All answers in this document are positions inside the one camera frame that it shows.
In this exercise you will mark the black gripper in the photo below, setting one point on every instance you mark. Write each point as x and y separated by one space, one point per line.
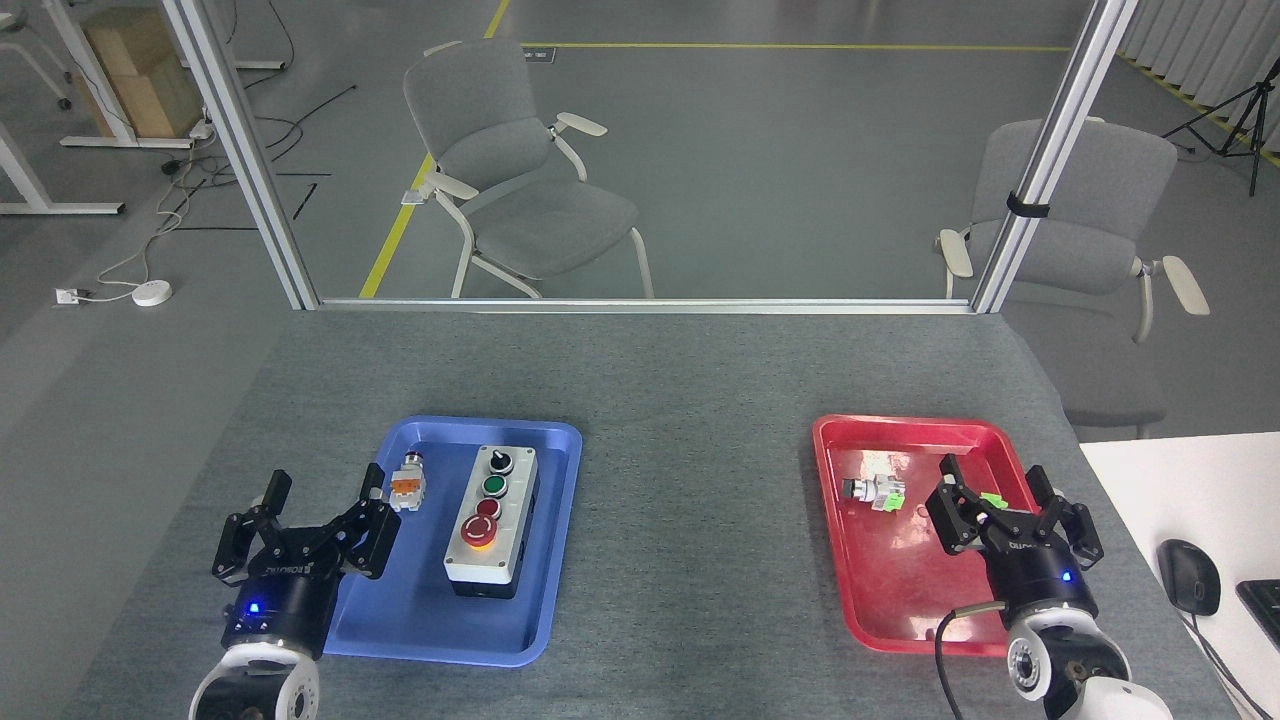
1045 580
285 605

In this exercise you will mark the grey three-button control box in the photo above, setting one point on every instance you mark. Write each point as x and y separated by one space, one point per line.
492 520

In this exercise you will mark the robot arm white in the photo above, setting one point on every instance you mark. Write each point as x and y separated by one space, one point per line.
1075 675
262 685

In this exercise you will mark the push button with orange block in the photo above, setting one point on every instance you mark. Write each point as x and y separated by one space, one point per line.
407 487

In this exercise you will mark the push button with green block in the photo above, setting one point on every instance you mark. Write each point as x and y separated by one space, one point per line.
878 491

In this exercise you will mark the brown cardboard box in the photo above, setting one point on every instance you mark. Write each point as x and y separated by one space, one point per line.
140 70

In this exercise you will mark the blue plastic tray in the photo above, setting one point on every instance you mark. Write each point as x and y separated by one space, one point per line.
420 600

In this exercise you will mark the red plastic tray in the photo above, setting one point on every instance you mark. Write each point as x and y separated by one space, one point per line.
885 570

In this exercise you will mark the white side table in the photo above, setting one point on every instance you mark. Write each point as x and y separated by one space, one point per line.
1190 500

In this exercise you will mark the black computer mouse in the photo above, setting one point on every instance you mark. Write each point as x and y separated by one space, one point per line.
1188 575

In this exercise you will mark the black keyboard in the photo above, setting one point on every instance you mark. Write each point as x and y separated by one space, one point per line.
1265 610

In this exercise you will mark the white round floor device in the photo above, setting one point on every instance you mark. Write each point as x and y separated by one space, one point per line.
151 293

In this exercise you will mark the grey chair with square back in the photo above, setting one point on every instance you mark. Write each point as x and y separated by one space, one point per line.
1090 220

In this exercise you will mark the white floor socket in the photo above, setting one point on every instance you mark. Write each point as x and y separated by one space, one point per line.
68 296

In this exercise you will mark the grey chair with curved back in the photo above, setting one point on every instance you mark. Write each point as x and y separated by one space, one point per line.
530 200

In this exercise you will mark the silver aluminium crossbar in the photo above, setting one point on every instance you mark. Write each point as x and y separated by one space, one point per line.
650 305

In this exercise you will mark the black tripod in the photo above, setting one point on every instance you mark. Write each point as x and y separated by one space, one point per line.
1245 115

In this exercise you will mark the white pleated curtain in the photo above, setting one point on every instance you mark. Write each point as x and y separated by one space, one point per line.
1210 50

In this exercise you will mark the plain silver aluminium post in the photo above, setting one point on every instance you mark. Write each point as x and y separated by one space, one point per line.
245 160

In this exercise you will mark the white desk leg frame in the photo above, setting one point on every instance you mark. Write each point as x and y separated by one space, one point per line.
30 185
100 100

